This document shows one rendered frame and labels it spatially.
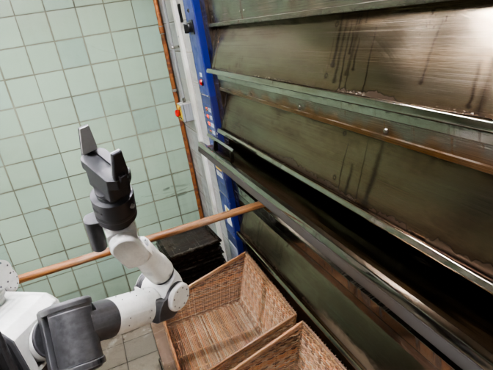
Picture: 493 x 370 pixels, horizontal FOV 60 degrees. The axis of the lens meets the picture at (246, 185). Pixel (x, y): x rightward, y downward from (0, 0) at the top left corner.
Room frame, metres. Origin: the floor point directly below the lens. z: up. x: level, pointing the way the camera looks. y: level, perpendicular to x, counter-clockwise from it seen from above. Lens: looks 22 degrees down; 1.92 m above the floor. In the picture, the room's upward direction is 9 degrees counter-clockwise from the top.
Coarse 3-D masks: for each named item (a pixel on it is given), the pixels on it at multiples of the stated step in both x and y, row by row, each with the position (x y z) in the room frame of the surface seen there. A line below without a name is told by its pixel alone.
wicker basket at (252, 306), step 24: (240, 264) 1.81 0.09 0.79; (192, 288) 1.74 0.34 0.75; (216, 288) 1.77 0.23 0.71; (240, 288) 1.80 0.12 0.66; (264, 288) 1.58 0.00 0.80; (192, 312) 1.73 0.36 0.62; (216, 312) 1.74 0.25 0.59; (240, 312) 1.71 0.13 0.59; (264, 312) 1.54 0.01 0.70; (288, 312) 1.35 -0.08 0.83; (168, 336) 1.45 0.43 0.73; (192, 336) 1.60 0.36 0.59; (216, 336) 1.57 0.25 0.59; (264, 336) 1.27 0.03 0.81; (192, 360) 1.44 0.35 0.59; (216, 360) 1.42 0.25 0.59; (240, 360) 1.24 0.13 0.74
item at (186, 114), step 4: (180, 104) 2.39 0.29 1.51; (184, 104) 2.38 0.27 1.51; (188, 104) 2.39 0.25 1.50; (180, 108) 2.38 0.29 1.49; (184, 108) 2.38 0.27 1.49; (188, 108) 2.39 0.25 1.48; (180, 112) 2.40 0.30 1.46; (184, 112) 2.38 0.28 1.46; (188, 112) 2.39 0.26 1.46; (192, 112) 2.39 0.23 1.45; (180, 116) 2.42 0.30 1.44; (184, 116) 2.38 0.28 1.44; (188, 116) 2.39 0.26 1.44; (192, 116) 2.39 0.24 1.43; (184, 120) 2.38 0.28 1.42; (188, 120) 2.38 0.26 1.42
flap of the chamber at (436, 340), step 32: (256, 160) 1.57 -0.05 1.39; (256, 192) 1.20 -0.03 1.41; (288, 192) 1.19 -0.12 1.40; (288, 224) 0.99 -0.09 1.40; (320, 224) 0.95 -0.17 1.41; (352, 224) 0.94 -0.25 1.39; (384, 256) 0.77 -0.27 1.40; (416, 256) 0.77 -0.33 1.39; (416, 288) 0.65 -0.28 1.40; (448, 288) 0.64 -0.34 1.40; (480, 288) 0.64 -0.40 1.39; (416, 320) 0.56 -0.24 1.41; (448, 320) 0.55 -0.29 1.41; (480, 320) 0.55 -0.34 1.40; (448, 352) 0.49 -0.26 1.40
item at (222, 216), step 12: (252, 204) 1.57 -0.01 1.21; (216, 216) 1.52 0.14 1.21; (228, 216) 1.53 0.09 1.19; (180, 228) 1.48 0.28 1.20; (192, 228) 1.49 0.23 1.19; (156, 240) 1.45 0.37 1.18; (108, 252) 1.39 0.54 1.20; (60, 264) 1.35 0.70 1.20; (72, 264) 1.35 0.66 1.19; (24, 276) 1.31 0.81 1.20; (36, 276) 1.32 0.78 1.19
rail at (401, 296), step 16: (224, 160) 1.50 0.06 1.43; (240, 176) 1.33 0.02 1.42; (288, 208) 1.01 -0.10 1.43; (304, 224) 0.92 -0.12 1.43; (320, 240) 0.85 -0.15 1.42; (336, 240) 0.82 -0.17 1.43; (352, 256) 0.74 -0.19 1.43; (368, 272) 0.68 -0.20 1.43; (384, 288) 0.64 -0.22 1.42; (400, 288) 0.62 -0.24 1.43; (416, 304) 0.57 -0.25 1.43; (432, 320) 0.53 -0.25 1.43; (448, 336) 0.50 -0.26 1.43; (464, 336) 0.49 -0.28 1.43; (464, 352) 0.47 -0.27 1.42; (480, 352) 0.45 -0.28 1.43
